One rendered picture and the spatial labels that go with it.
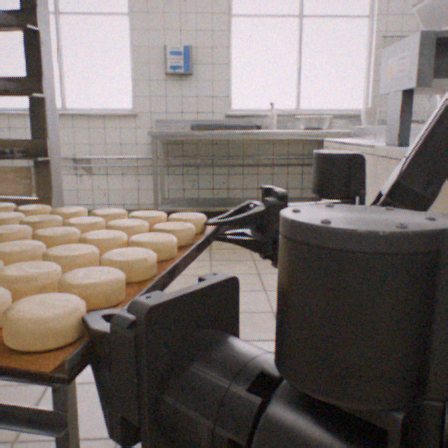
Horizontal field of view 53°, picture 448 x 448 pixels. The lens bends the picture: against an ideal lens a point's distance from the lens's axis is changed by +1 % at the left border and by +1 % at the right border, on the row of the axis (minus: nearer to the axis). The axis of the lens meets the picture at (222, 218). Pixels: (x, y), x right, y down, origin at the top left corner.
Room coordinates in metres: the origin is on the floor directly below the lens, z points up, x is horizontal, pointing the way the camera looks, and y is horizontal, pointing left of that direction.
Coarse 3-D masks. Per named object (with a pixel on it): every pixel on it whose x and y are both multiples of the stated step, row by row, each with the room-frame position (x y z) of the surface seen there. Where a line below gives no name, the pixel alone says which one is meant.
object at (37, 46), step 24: (24, 0) 0.68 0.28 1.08; (48, 0) 0.71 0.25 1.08; (48, 24) 0.70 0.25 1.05; (24, 48) 0.69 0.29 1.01; (48, 48) 0.70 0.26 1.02; (48, 72) 0.69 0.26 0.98; (48, 96) 0.69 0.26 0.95; (48, 120) 0.68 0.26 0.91; (48, 168) 0.68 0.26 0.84; (48, 192) 0.68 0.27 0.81; (72, 384) 0.70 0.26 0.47; (72, 408) 0.69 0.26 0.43; (72, 432) 0.69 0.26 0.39
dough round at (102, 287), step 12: (72, 276) 0.33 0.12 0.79; (84, 276) 0.33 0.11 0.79; (96, 276) 0.33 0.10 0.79; (108, 276) 0.33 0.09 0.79; (120, 276) 0.33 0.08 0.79; (60, 288) 0.32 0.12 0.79; (72, 288) 0.31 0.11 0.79; (84, 288) 0.31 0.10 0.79; (96, 288) 0.31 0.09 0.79; (108, 288) 0.32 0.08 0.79; (120, 288) 0.33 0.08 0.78; (84, 300) 0.31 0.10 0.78; (96, 300) 0.31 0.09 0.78; (108, 300) 0.32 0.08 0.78; (120, 300) 0.33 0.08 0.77
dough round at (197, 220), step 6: (174, 216) 0.57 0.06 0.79; (180, 216) 0.57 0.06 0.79; (186, 216) 0.57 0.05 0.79; (192, 216) 0.57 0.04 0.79; (198, 216) 0.57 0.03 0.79; (204, 216) 0.59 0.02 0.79; (186, 222) 0.55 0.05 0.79; (192, 222) 0.55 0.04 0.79; (198, 222) 0.56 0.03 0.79; (198, 228) 0.56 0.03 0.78; (204, 228) 0.57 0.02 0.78
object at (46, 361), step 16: (176, 256) 0.46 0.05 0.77; (160, 272) 0.40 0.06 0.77; (128, 288) 0.36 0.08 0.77; (144, 288) 0.36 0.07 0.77; (0, 336) 0.27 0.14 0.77; (80, 336) 0.27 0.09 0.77; (0, 352) 0.25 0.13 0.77; (16, 352) 0.25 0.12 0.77; (32, 352) 0.25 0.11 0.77; (48, 352) 0.25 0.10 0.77; (64, 352) 0.25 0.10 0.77; (32, 368) 0.23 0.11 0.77; (48, 368) 0.23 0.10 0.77
